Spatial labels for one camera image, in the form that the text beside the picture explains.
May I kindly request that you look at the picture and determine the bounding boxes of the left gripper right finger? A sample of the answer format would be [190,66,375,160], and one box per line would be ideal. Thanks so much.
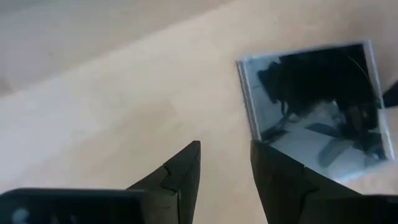
[249,139,398,224]

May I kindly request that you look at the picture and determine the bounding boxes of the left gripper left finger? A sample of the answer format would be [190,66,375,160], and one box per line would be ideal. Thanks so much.
[0,140,201,224]

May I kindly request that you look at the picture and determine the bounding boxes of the clear CD jewel case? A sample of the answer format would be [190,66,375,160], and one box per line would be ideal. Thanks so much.
[236,39,396,185]

